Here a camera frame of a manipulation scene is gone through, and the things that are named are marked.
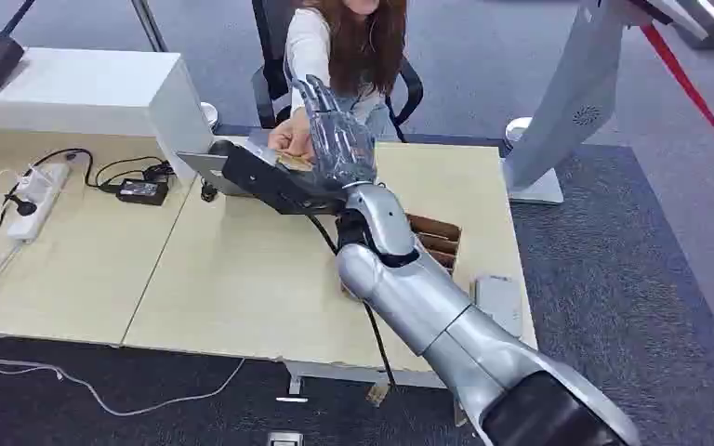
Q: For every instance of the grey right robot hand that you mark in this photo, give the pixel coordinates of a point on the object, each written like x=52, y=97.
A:
x=341, y=144

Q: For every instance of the golden hotel key card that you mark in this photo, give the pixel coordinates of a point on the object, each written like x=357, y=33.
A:
x=292, y=162

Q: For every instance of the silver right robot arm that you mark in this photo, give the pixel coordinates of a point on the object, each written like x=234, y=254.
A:
x=418, y=295

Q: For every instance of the person's hand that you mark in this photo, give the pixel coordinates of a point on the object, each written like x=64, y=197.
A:
x=289, y=135

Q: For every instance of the black card terminal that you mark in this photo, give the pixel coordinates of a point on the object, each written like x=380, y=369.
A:
x=271, y=181

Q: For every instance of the person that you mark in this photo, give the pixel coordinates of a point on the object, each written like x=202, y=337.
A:
x=345, y=49

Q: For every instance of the black office chair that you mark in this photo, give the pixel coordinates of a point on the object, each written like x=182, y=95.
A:
x=264, y=37

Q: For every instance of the wooden card box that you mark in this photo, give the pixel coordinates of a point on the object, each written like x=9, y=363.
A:
x=437, y=237

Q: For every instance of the white round base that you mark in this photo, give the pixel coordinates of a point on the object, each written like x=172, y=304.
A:
x=516, y=129
x=210, y=114

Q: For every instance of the grey flat panel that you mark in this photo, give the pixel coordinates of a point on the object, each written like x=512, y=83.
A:
x=206, y=169

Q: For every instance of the black power adapter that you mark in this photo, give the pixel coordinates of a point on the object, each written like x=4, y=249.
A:
x=141, y=192

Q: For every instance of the grey flat device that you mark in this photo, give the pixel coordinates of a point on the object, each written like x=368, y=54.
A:
x=497, y=305

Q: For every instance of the dark metal pole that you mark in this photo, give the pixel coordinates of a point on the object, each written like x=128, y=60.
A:
x=149, y=24

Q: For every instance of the white kiosk screen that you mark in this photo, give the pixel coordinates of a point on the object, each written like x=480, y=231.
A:
x=572, y=104

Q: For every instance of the white desk leg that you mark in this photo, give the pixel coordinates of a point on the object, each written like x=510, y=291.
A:
x=295, y=381

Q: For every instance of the white raised counter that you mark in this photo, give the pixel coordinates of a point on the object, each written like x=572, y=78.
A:
x=74, y=92

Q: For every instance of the floor socket plate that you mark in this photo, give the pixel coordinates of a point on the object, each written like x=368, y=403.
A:
x=285, y=439

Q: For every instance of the white power strip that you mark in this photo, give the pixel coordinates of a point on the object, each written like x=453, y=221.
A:
x=37, y=209

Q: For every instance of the white plug adapter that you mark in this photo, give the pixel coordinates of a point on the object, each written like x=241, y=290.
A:
x=32, y=184

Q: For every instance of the red barrier tape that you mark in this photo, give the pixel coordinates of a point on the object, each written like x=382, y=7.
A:
x=683, y=83

